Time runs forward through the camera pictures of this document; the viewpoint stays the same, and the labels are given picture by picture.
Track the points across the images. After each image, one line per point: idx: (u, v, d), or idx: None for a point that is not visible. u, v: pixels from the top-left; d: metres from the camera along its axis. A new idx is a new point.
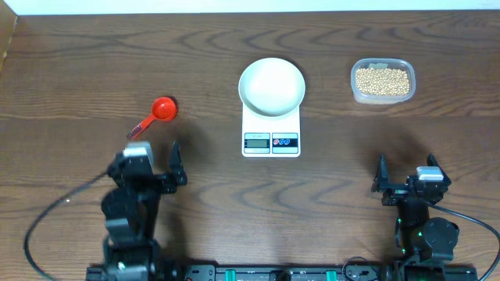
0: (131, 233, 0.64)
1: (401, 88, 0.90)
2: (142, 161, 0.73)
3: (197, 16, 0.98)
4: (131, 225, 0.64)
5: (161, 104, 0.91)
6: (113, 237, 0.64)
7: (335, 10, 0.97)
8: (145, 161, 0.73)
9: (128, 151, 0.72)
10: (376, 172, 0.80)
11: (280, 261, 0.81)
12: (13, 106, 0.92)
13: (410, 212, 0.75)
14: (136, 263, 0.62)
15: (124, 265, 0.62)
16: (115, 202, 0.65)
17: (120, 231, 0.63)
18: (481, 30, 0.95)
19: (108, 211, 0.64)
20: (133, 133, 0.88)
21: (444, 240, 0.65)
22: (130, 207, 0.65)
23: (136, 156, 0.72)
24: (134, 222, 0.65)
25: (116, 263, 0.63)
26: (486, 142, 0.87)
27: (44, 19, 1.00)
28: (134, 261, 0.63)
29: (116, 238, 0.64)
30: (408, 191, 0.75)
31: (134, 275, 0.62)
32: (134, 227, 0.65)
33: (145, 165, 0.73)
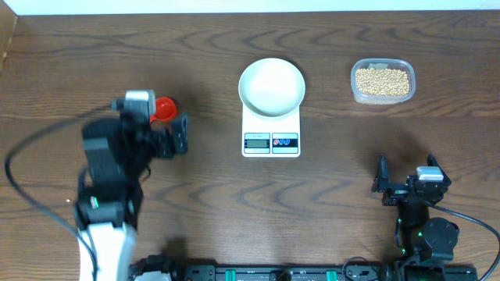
0: (114, 168, 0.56)
1: (401, 88, 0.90)
2: (143, 107, 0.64)
3: (197, 16, 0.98)
4: (115, 160, 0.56)
5: (161, 104, 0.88)
6: (91, 168, 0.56)
7: (335, 10, 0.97)
8: (145, 108, 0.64)
9: (130, 96, 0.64)
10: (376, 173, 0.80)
11: (280, 261, 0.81)
12: (12, 106, 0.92)
13: (410, 212, 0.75)
14: (112, 200, 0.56)
15: (99, 202, 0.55)
16: (98, 124, 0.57)
17: (98, 156, 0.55)
18: (481, 30, 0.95)
19: (88, 131, 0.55)
20: None
21: (444, 240, 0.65)
22: (117, 141, 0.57)
23: (136, 101, 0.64)
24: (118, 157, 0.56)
25: (91, 198, 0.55)
26: (486, 142, 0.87)
27: (44, 19, 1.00)
28: (110, 198, 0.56)
29: (94, 169, 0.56)
30: (408, 191, 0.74)
31: (108, 214, 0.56)
32: (119, 164, 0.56)
33: (146, 110, 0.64)
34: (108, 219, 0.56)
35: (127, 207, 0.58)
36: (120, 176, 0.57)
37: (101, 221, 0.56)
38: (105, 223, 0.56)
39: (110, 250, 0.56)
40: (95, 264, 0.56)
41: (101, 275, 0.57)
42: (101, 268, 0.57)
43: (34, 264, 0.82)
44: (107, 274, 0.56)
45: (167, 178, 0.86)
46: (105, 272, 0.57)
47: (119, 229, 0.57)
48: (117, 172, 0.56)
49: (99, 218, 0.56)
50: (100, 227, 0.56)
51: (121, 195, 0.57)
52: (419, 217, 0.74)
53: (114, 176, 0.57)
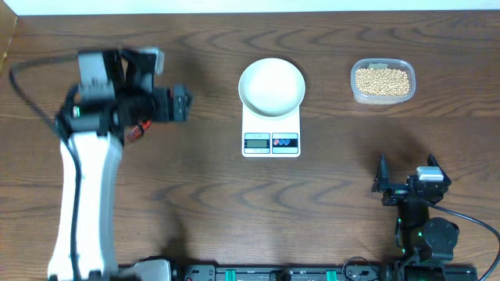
0: (104, 82, 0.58)
1: (401, 88, 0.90)
2: (151, 58, 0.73)
3: (197, 16, 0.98)
4: (107, 71, 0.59)
5: None
6: (83, 80, 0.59)
7: (334, 10, 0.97)
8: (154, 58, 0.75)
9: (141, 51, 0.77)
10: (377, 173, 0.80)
11: (280, 262, 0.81)
12: (13, 107, 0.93)
13: (410, 212, 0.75)
14: (97, 111, 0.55)
15: (83, 110, 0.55)
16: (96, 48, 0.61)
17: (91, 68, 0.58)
18: (481, 30, 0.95)
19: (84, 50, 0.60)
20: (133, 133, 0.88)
21: (444, 240, 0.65)
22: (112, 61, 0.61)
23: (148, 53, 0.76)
24: (111, 76, 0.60)
25: (77, 107, 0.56)
26: (486, 142, 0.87)
27: (45, 19, 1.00)
28: (96, 107, 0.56)
29: (85, 83, 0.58)
30: (408, 192, 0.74)
31: (91, 122, 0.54)
32: (110, 79, 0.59)
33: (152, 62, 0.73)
34: (91, 124, 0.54)
35: (112, 119, 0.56)
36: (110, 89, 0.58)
37: (83, 122, 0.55)
38: (87, 130, 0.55)
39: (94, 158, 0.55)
40: (78, 172, 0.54)
41: (84, 184, 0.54)
42: (83, 177, 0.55)
43: (34, 264, 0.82)
44: (91, 180, 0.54)
45: (166, 178, 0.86)
46: (91, 179, 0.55)
47: (101, 137, 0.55)
48: (106, 83, 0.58)
49: (82, 122, 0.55)
50: (84, 134, 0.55)
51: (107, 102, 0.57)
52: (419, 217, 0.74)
53: (104, 91, 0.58)
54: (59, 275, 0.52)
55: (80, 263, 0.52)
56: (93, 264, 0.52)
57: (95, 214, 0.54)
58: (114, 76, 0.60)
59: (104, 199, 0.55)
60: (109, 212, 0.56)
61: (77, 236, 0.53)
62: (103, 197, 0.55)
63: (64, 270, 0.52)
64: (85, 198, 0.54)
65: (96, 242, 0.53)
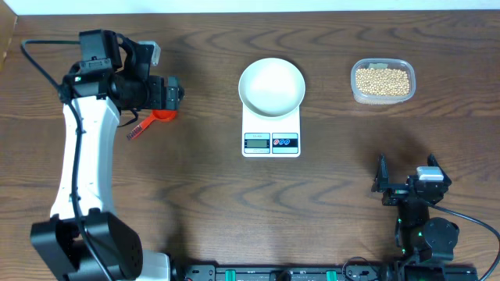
0: (103, 56, 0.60)
1: (401, 88, 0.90)
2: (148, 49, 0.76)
3: (197, 16, 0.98)
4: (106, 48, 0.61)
5: None
6: (85, 57, 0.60)
7: (335, 10, 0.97)
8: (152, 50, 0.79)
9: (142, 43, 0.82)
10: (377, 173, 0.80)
11: (280, 262, 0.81)
12: (12, 106, 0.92)
13: (410, 212, 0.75)
14: (97, 79, 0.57)
15: (84, 77, 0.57)
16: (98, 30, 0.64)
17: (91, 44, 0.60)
18: (481, 30, 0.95)
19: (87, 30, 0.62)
20: (133, 133, 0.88)
21: (444, 240, 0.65)
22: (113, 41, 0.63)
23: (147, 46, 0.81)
24: (111, 51, 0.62)
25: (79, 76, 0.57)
26: (486, 142, 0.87)
27: (44, 19, 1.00)
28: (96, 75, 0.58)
29: (86, 58, 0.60)
30: (408, 191, 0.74)
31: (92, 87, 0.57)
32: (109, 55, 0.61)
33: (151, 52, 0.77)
34: (91, 88, 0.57)
35: (110, 85, 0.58)
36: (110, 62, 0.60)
37: (85, 91, 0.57)
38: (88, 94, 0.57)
39: (95, 114, 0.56)
40: (80, 126, 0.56)
41: (86, 136, 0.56)
42: (84, 131, 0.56)
43: (34, 264, 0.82)
44: (92, 133, 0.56)
45: (166, 178, 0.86)
46: (91, 131, 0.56)
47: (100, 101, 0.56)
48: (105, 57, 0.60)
49: (83, 86, 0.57)
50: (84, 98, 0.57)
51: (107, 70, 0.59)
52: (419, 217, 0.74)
53: (103, 65, 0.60)
54: (61, 215, 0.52)
55: (81, 205, 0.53)
56: (91, 204, 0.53)
57: (95, 162, 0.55)
58: (114, 54, 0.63)
59: (104, 154, 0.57)
60: (107, 168, 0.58)
61: (79, 181, 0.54)
62: (103, 150, 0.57)
63: (65, 210, 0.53)
64: (86, 147, 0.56)
65: (95, 186, 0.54)
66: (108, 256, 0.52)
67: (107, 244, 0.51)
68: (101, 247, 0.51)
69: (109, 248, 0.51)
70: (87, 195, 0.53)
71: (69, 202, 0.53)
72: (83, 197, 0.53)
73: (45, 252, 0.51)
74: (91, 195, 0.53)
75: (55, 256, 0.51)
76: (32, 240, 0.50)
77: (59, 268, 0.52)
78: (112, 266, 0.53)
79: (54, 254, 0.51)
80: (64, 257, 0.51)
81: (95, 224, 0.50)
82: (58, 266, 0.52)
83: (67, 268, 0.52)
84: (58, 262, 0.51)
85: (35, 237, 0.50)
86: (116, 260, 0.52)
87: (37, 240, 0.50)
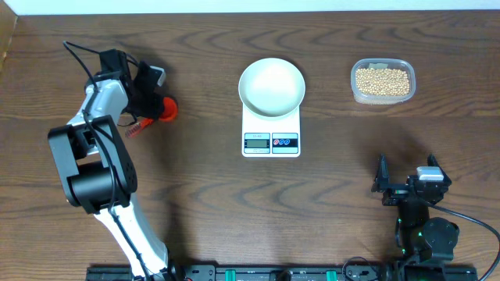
0: (117, 64, 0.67)
1: (401, 88, 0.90)
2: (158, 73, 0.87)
3: (197, 16, 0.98)
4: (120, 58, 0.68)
5: None
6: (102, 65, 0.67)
7: (334, 10, 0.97)
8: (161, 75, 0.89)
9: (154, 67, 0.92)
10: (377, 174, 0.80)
11: (280, 261, 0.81)
12: (12, 106, 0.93)
13: (410, 212, 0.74)
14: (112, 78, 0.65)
15: (103, 77, 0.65)
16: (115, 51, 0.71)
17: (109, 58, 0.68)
18: (481, 29, 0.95)
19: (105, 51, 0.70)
20: (131, 130, 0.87)
21: (444, 240, 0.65)
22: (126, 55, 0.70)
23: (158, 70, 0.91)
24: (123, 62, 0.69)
25: (98, 77, 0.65)
26: (487, 142, 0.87)
27: (44, 19, 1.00)
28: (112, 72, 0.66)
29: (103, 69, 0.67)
30: (408, 191, 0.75)
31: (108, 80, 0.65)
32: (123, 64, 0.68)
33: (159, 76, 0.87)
34: (108, 81, 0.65)
35: (123, 82, 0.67)
36: (123, 69, 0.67)
37: (102, 81, 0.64)
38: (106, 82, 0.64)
39: (108, 78, 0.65)
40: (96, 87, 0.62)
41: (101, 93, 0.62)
42: (100, 90, 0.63)
43: (34, 264, 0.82)
44: (106, 89, 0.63)
45: (167, 178, 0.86)
46: (105, 89, 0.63)
47: (115, 82, 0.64)
48: (119, 65, 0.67)
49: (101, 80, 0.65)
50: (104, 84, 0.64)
51: (120, 71, 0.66)
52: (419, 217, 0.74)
53: (116, 69, 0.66)
54: (74, 122, 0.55)
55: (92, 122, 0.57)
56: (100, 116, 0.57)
57: (106, 101, 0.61)
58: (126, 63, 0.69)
59: (112, 101, 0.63)
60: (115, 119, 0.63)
61: (91, 108, 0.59)
62: (113, 101, 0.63)
63: (77, 121, 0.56)
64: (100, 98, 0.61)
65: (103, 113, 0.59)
66: (112, 151, 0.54)
67: (112, 138, 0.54)
68: (105, 141, 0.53)
69: (113, 143, 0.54)
70: (98, 114, 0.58)
71: (80, 118, 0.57)
72: (93, 115, 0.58)
73: (55, 154, 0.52)
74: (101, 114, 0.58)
75: (66, 158, 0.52)
76: (49, 140, 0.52)
77: (66, 174, 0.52)
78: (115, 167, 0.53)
79: (65, 158, 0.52)
80: (73, 160, 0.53)
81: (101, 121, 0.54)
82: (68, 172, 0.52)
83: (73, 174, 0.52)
84: (66, 168, 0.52)
85: (51, 136, 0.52)
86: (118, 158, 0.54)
87: (53, 141, 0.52)
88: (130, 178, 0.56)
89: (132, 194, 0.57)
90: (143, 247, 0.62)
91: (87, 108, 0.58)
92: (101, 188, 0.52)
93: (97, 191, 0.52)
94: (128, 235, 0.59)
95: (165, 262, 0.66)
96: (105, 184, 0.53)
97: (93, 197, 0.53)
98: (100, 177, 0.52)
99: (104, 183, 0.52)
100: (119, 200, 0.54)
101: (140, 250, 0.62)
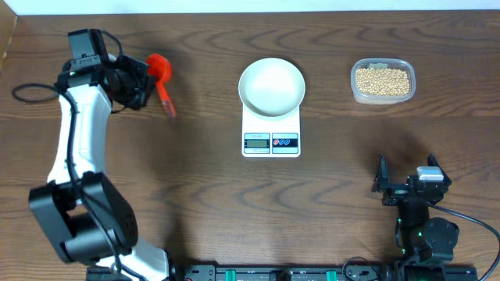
0: (92, 53, 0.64)
1: (401, 88, 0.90)
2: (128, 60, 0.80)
3: (197, 16, 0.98)
4: (95, 46, 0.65)
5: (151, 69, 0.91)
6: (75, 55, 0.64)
7: (334, 9, 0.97)
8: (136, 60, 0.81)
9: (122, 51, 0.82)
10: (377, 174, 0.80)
11: (280, 261, 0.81)
12: (13, 107, 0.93)
13: (410, 213, 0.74)
14: (89, 73, 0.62)
15: (78, 74, 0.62)
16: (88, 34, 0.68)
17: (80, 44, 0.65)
18: (481, 29, 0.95)
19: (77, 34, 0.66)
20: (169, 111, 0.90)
21: (444, 240, 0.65)
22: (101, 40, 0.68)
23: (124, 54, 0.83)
24: (100, 50, 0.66)
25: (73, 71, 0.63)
26: (486, 142, 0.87)
27: (44, 19, 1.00)
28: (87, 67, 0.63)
29: (76, 58, 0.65)
30: (408, 191, 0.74)
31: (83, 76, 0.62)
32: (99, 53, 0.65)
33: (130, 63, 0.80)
34: (84, 80, 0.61)
35: (101, 78, 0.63)
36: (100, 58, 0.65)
37: (76, 89, 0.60)
38: (82, 93, 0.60)
39: (88, 97, 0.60)
40: (73, 106, 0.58)
41: (80, 117, 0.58)
42: (79, 111, 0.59)
43: (34, 264, 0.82)
44: (86, 112, 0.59)
45: (167, 178, 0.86)
46: (84, 113, 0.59)
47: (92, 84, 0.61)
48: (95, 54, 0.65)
49: (76, 80, 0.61)
50: (80, 87, 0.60)
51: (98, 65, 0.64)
52: (419, 217, 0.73)
53: (94, 61, 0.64)
54: (57, 179, 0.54)
55: (77, 171, 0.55)
56: (87, 168, 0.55)
57: (89, 133, 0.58)
58: (102, 50, 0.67)
59: (96, 126, 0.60)
60: (101, 143, 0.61)
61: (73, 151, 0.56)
62: (96, 127, 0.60)
63: (59, 176, 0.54)
64: (80, 124, 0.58)
65: (90, 157, 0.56)
66: (105, 215, 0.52)
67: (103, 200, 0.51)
68: (95, 205, 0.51)
69: (104, 206, 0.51)
70: (78, 154, 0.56)
71: (63, 168, 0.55)
72: (76, 161, 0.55)
73: (42, 218, 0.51)
74: (83, 150, 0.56)
75: (53, 220, 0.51)
76: (31, 205, 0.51)
77: (56, 236, 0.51)
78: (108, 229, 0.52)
79: (53, 221, 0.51)
80: (62, 222, 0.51)
81: (91, 183, 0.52)
82: (59, 235, 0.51)
83: (63, 236, 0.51)
84: (58, 231, 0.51)
85: (34, 202, 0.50)
86: (111, 220, 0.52)
87: (36, 205, 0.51)
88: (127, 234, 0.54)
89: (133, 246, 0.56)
90: (144, 272, 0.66)
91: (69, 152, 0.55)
92: (99, 247, 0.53)
93: (95, 250, 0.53)
94: (128, 266, 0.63)
95: (165, 274, 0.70)
96: (103, 243, 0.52)
97: (92, 254, 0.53)
98: (96, 238, 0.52)
99: (101, 243, 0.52)
100: (121, 254, 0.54)
101: (141, 274, 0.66)
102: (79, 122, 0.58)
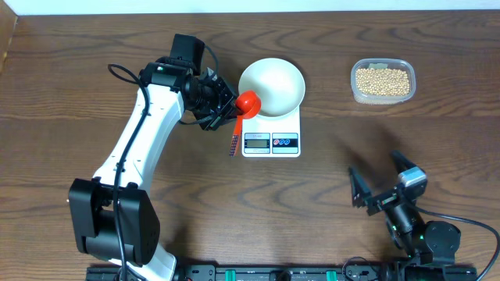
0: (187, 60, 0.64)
1: (401, 88, 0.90)
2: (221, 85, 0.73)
3: (197, 16, 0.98)
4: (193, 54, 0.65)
5: (244, 101, 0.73)
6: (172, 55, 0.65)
7: (335, 9, 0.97)
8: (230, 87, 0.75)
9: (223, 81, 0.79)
10: (357, 188, 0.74)
11: (280, 262, 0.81)
12: (13, 107, 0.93)
13: (401, 218, 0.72)
14: (175, 75, 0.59)
15: (166, 70, 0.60)
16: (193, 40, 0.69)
17: (181, 48, 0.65)
18: (481, 30, 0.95)
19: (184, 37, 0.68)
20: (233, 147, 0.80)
21: (446, 244, 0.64)
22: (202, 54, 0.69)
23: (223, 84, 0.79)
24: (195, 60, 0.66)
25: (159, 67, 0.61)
26: (487, 142, 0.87)
27: (44, 19, 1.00)
28: (176, 69, 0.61)
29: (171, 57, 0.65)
30: (394, 198, 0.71)
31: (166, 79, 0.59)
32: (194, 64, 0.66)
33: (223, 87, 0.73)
34: (168, 81, 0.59)
35: (184, 83, 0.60)
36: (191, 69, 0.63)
37: (154, 87, 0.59)
38: (158, 95, 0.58)
39: (164, 101, 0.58)
40: (147, 108, 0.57)
41: (149, 119, 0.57)
42: (149, 115, 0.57)
43: (34, 264, 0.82)
44: (156, 117, 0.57)
45: (168, 178, 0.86)
46: (155, 116, 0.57)
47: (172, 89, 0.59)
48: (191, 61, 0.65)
49: (161, 76, 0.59)
50: (158, 87, 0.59)
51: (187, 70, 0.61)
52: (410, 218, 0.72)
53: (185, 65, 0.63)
54: (102, 178, 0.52)
55: (123, 177, 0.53)
56: (133, 179, 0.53)
57: (151, 143, 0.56)
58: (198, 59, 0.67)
59: (158, 137, 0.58)
60: (157, 154, 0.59)
61: (130, 154, 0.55)
62: (159, 135, 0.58)
63: (106, 176, 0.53)
64: (145, 127, 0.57)
65: (141, 171, 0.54)
66: (130, 231, 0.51)
67: (133, 219, 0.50)
68: (126, 220, 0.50)
69: (132, 224, 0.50)
70: (134, 164, 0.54)
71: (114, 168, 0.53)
72: (126, 168, 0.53)
73: (75, 208, 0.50)
74: (141, 162, 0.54)
75: (83, 215, 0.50)
76: (69, 194, 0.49)
77: (80, 229, 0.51)
78: (127, 245, 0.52)
79: (83, 217, 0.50)
80: (90, 222, 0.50)
81: (130, 198, 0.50)
82: (83, 229, 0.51)
83: (87, 232, 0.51)
84: (83, 225, 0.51)
85: (73, 193, 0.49)
86: (133, 237, 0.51)
87: (73, 197, 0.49)
88: (146, 251, 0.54)
89: (149, 261, 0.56)
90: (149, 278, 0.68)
91: (126, 154, 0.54)
92: (114, 255, 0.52)
93: (110, 255, 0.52)
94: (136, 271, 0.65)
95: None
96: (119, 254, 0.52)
97: (105, 257, 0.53)
98: (113, 247, 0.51)
99: (117, 254, 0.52)
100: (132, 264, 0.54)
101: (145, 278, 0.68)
102: (146, 126, 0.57)
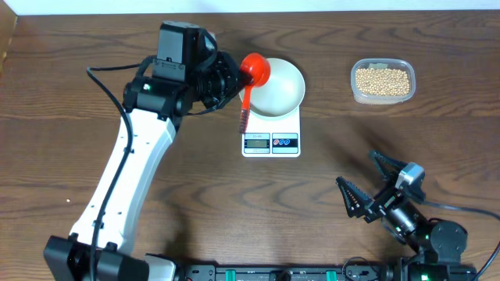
0: (176, 65, 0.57)
1: (401, 88, 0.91)
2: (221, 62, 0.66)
3: (197, 16, 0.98)
4: (183, 52, 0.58)
5: (249, 68, 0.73)
6: (158, 55, 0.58)
7: (335, 9, 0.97)
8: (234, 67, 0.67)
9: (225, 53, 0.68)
10: (352, 197, 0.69)
11: (280, 262, 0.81)
12: (13, 107, 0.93)
13: (402, 218, 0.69)
14: (165, 95, 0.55)
15: (152, 89, 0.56)
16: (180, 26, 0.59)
17: (167, 45, 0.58)
18: (481, 30, 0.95)
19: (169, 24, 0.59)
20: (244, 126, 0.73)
21: (451, 245, 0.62)
22: (197, 40, 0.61)
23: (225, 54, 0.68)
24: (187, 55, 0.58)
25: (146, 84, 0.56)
26: (487, 142, 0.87)
27: (45, 19, 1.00)
28: (165, 87, 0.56)
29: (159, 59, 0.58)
30: (394, 199, 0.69)
31: (156, 101, 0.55)
32: (186, 60, 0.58)
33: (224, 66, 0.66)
34: (156, 103, 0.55)
35: (175, 104, 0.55)
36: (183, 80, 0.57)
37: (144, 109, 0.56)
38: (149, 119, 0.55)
39: (150, 135, 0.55)
40: (129, 144, 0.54)
41: (133, 157, 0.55)
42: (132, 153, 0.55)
43: (34, 264, 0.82)
44: (140, 154, 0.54)
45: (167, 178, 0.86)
46: (139, 154, 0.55)
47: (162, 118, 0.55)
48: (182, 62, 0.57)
49: (148, 98, 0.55)
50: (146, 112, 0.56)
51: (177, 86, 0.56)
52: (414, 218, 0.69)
53: (176, 72, 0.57)
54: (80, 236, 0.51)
55: (103, 231, 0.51)
56: (112, 237, 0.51)
57: (134, 185, 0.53)
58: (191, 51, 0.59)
59: (144, 176, 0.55)
60: (144, 190, 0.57)
61: (110, 200, 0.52)
62: (144, 175, 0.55)
63: (84, 231, 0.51)
64: (128, 168, 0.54)
65: (124, 218, 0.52)
66: None
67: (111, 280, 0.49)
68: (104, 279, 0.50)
69: None
70: (115, 213, 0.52)
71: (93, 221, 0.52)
72: (105, 220, 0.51)
73: (54, 264, 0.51)
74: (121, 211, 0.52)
75: (62, 272, 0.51)
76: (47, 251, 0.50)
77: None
78: None
79: (62, 272, 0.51)
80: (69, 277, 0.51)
81: (105, 260, 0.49)
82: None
83: None
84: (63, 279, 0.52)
85: (49, 252, 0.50)
86: None
87: (50, 256, 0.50)
88: None
89: None
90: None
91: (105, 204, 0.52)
92: None
93: None
94: None
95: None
96: None
97: None
98: None
99: None
100: None
101: None
102: (128, 166, 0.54)
